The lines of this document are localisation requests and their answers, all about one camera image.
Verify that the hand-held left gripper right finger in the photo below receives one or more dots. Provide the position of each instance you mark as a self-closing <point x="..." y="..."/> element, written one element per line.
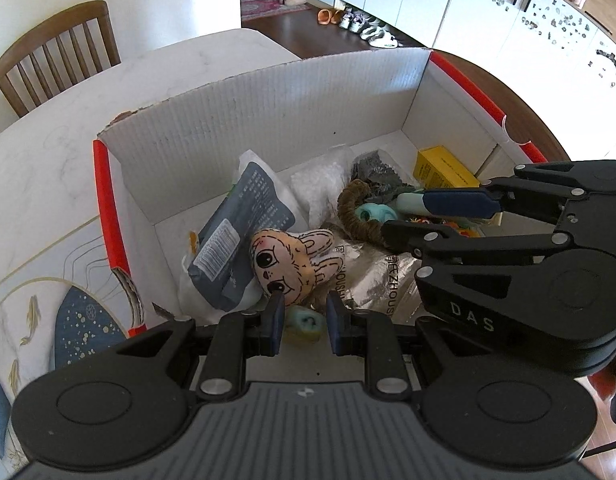
<point x="335" y="325"/>

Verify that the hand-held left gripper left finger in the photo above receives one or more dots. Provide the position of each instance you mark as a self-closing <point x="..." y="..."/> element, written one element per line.
<point x="276" y="325"/>

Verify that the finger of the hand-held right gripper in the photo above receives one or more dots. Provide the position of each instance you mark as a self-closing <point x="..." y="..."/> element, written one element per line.
<point x="463" y="245"/>
<point x="463" y="202"/>

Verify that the orange toy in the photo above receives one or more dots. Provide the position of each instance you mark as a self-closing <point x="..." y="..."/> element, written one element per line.
<point x="463" y="230"/>

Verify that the teal fuzzy toy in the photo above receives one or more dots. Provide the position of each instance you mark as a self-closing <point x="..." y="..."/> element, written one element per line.
<point x="303" y="325"/>

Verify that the yellow carton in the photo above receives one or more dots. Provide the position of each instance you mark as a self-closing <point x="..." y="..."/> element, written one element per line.
<point x="443" y="167"/>

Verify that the pale green oval case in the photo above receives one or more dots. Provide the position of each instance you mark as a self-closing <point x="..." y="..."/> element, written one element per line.
<point x="408" y="201"/>

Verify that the silver foil packet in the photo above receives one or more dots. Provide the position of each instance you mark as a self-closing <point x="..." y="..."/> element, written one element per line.
<point x="378" y="280"/>

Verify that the beige bunny plush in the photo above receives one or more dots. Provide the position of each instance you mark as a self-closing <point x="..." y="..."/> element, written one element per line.
<point x="293" y="260"/>

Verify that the teal toy with holes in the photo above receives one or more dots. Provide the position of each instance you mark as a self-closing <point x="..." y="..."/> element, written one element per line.
<point x="378" y="212"/>

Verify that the white and grey packet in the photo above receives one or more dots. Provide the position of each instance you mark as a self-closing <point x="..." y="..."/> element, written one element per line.
<point x="237" y="230"/>

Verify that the clear bubble wrap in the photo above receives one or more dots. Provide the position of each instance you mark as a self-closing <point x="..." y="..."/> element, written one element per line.
<point x="323" y="185"/>

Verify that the red and white cardboard box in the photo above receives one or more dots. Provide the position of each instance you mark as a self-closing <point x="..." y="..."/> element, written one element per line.
<point x="288" y="110"/>

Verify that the white fridge with magnets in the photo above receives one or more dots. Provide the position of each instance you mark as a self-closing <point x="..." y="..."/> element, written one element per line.
<point x="538" y="35"/>

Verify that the row of shoes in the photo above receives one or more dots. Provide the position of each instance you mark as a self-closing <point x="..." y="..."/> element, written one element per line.
<point x="368" y="27"/>

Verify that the pair of orange slippers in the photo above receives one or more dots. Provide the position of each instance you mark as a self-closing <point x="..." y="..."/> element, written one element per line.
<point x="329" y="16"/>

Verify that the red patterned rug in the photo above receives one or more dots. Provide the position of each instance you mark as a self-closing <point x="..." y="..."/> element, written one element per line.
<point x="268" y="7"/>

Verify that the wooden slat-back chair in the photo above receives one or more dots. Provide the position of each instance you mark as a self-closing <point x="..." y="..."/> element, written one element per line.
<point x="52" y="20"/>

